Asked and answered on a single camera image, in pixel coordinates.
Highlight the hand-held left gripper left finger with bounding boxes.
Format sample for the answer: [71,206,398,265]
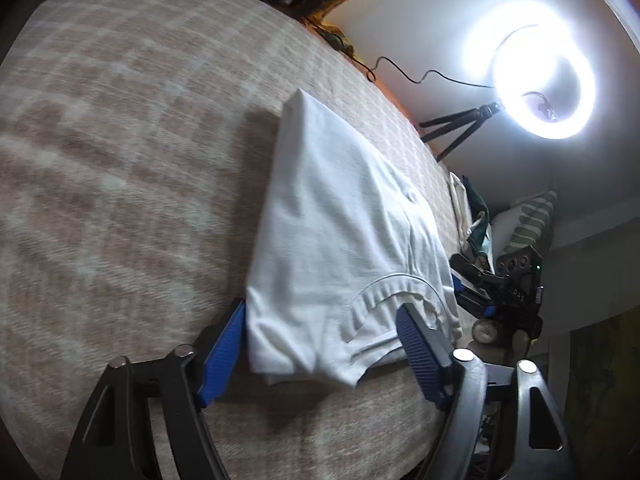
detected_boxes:
[60,297,247,480]

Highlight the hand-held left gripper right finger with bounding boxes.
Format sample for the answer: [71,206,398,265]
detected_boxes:
[395,304,581,480]

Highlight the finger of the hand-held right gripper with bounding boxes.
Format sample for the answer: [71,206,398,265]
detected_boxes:
[451,272,497,320]
[449,254,501,286]

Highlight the white t-shirt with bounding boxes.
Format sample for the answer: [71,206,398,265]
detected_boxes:
[245,88,463,390]

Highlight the folded green and white clothes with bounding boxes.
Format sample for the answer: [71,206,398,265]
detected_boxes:
[448,172,493,261]

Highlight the beige plush toy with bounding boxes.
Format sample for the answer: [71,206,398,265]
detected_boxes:
[472,317,532,361]

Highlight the green leaf patterned pillow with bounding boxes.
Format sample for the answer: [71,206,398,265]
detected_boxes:
[492,187,560,261]

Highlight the small black tripod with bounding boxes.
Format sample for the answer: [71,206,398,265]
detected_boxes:
[419,102,503,163]

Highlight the black gooseneck phone holder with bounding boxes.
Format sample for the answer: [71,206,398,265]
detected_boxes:
[522,91,558,123]

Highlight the beige checked blanket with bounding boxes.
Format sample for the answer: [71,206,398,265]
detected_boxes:
[0,0,471,480]

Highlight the small green yellow cloth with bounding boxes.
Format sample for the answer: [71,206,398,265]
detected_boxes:
[320,20,357,58]

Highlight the black power cable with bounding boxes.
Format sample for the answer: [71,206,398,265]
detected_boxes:
[350,56,496,90]

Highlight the white ring light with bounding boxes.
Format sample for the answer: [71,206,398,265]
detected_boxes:
[462,2,597,141]

